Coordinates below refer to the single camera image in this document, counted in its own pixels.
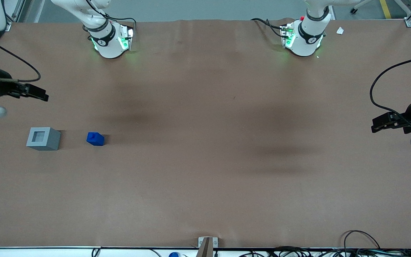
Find gray metal bracket plate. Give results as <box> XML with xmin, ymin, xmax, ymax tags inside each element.
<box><xmin>198</xmin><ymin>236</ymin><xmax>219</xmax><ymax>248</ymax></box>

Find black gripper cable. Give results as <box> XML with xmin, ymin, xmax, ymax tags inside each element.
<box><xmin>0</xmin><ymin>41</ymin><xmax>41</xmax><ymax>83</ymax></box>
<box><xmin>369</xmin><ymin>55</ymin><xmax>411</xmax><ymax>124</ymax></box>

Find black base cable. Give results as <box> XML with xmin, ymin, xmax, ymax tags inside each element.
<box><xmin>250</xmin><ymin>17</ymin><xmax>289</xmax><ymax>39</ymax></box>
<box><xmin>82</xmin><ymin>0</ymin><xmax>137</xmax><ymax>36</ymax></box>

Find black left base cable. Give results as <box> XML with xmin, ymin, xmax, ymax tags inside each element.
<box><xmin>250</xmin><ymin>17</ymin><xmax>289</xmax><ymax>39</ymax></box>

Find white table edge rail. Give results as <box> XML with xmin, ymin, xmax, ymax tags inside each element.
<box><xmin>0</xmin><ymin>246</ymin><xmax>411</xmax><ymax>257</ymax></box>

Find black right base cable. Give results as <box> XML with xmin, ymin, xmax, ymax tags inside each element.
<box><xmin>82</xmin><ymin>0</ymin><xmax>137</xmax><ymax>36</ymax></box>

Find blue plastic part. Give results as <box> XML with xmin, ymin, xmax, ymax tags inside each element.
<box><xmin>86</xmin><ymin>132</ymin><xmax>105</xmax><ymax>146</ymax></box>

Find gray square base block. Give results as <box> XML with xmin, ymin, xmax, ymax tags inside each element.
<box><xmin>26</xmin><ymin>127</ymin><xmax>62</xmax><ymax>151</ymax></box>

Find black tangled cable bundle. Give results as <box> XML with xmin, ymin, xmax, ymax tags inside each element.
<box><xmin>239</xmin><ymin>246</ymin><xmax>411</xmax><ymax>257</ymax></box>

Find brown table cover sheet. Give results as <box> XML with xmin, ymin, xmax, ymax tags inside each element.
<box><xmin>0</xmin><ymin>18</ymin><xmax>411</xmax><ymax>250</ymax></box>

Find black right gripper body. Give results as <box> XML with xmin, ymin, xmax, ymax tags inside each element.
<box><xmin>0</xmin><ymin>69</ymin><xmax>24</xmax><ymax>99</ymax></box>

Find brown upright post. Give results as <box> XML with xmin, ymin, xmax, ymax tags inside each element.
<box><xmin>196</xmin><ymin>237</ymin><xmax>214</xmax><ymax>257</ymax></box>

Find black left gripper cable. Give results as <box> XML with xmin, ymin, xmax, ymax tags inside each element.
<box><xmin>369</xmin><ymin>55</ymin><xmax>411</xmax><ymax>124</ymax></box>

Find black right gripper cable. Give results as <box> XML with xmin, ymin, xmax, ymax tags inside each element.
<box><xmin>0</xmin><ymin>41</ymin><xmax>41</xmax><ymax>83</ymax></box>

